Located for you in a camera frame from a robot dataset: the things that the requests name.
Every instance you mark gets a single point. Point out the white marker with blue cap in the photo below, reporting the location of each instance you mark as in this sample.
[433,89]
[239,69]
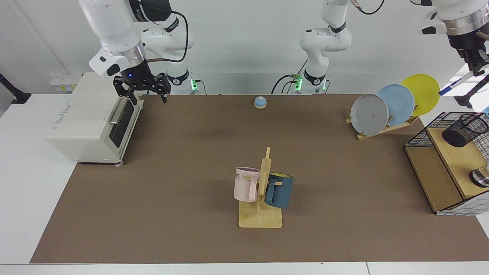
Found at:
[458,84]

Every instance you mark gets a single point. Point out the black mesh pen holder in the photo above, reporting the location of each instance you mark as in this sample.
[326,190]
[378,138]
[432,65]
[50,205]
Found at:
[456,138]

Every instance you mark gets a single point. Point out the pale toaster oven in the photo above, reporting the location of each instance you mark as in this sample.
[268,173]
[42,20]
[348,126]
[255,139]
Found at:
[84,114]

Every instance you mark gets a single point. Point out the black clamp stand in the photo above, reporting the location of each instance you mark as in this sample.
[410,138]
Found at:
[464,101]
[19,97]

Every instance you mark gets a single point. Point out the yellow plate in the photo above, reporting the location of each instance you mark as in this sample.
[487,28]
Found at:
[424,93]

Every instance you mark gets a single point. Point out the light blue plate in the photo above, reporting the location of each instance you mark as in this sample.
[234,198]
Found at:
[401,105]

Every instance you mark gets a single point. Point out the small blue round bell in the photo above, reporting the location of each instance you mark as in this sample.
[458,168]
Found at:
[260,102]

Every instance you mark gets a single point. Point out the brown table cloth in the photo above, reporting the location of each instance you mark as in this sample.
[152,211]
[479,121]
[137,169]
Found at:
[172,214]

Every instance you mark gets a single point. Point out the pink cup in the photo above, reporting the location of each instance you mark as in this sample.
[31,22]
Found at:
[240,187]

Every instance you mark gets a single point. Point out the wooden plate rack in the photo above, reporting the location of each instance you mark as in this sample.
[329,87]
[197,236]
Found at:
[382,131]

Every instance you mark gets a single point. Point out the grey plate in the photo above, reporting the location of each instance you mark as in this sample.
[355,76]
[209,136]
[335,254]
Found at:
[368,114]

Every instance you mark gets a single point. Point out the steel rimmed glass lid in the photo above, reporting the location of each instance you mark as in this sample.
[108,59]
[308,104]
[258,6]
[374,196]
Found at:
[481,177]

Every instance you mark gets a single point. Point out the dark blue cup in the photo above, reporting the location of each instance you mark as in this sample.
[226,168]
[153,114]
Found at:
[282,191]

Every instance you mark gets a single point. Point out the wooden cup stand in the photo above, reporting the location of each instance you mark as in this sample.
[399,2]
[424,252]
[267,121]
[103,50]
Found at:
[263,219]

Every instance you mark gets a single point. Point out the white grid-patterned board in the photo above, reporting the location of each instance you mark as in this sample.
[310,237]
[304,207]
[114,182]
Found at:
[458,210]

